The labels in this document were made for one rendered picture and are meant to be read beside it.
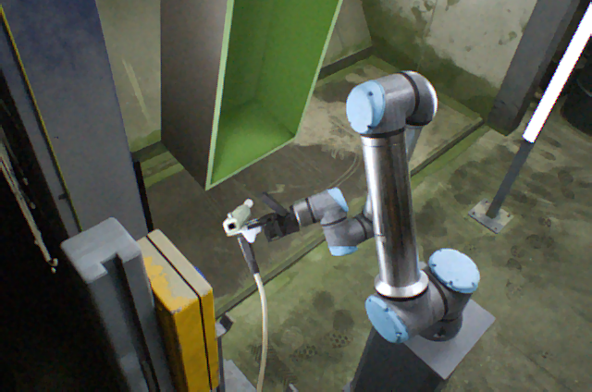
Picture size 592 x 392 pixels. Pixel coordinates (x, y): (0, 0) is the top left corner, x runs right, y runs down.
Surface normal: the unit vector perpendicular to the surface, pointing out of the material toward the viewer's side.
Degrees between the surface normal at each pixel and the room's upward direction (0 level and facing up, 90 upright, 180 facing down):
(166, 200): 0
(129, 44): 57
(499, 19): 90
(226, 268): 0
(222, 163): 12
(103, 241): 0
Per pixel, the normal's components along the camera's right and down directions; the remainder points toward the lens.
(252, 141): 0.22, -0.62
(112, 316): 0.69, 0.53
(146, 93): 0.61, 0.04
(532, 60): -0.73, 0.43
